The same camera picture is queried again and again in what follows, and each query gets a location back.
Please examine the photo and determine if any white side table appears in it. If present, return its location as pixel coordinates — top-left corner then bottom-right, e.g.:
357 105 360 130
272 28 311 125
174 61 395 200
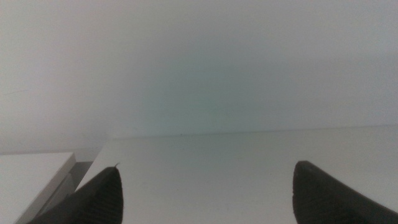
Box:
0 151 94 224

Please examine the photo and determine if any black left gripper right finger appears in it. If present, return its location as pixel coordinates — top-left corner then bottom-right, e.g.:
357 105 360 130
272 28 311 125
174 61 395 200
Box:
292 160 398 224

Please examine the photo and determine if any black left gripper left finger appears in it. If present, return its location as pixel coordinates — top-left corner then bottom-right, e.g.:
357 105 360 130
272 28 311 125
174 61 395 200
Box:
27 166 124 224

